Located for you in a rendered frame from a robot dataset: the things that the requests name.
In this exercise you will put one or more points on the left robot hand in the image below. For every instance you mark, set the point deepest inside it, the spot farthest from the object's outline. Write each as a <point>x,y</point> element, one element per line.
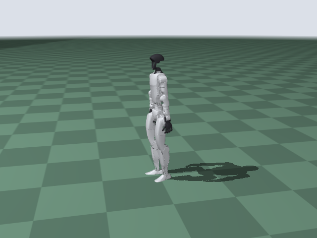
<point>168,126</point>

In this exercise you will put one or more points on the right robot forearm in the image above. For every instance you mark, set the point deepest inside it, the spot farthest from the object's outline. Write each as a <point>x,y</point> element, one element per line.
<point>152,106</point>

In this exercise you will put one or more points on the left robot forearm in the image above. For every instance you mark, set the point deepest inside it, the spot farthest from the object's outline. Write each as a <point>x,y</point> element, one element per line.
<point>165,105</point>

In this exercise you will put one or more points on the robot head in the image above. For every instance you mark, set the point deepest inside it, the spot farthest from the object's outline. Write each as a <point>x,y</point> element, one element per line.
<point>156,58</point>

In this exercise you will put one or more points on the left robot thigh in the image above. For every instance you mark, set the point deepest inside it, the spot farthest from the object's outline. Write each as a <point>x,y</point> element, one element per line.
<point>159,134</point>

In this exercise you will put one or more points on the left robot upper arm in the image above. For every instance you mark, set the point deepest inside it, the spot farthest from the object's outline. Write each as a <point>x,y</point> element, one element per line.
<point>163,86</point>

